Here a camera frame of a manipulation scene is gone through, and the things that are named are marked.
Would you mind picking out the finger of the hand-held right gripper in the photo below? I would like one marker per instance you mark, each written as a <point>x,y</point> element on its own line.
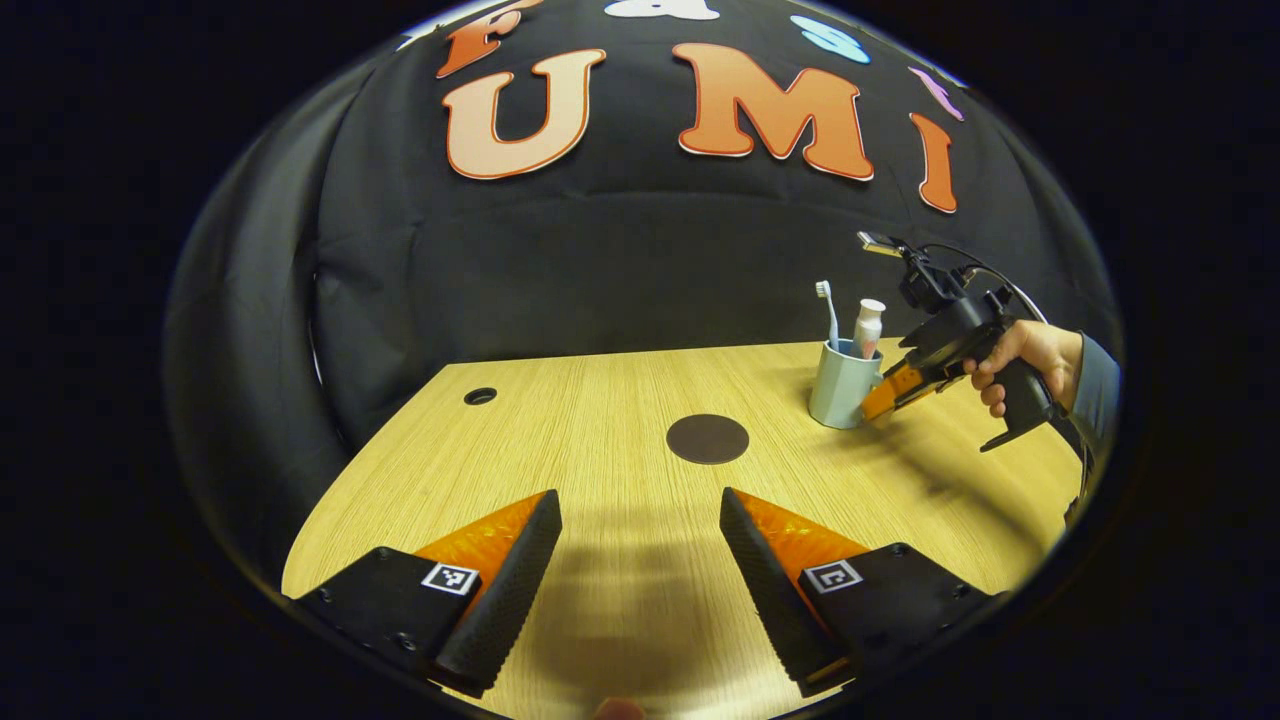
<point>895,392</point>

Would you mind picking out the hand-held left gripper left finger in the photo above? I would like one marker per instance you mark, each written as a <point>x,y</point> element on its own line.
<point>505,600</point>

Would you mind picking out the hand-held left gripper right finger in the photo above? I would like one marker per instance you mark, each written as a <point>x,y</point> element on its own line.
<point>770,600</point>

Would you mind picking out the light blue cup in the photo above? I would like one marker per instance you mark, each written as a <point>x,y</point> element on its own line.
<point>840,395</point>

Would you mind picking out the white toothpaste tube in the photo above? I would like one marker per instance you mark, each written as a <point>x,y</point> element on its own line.
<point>868,325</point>

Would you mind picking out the white toothbrush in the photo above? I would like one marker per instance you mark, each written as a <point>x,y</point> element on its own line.
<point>830,315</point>

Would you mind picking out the dark round coaster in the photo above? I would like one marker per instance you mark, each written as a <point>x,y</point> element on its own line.
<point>707,439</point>

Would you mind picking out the wooden desktop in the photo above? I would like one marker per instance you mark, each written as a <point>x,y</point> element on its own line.
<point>560,440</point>

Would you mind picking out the black backdrop cloth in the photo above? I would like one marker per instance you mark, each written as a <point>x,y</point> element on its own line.
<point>620,270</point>

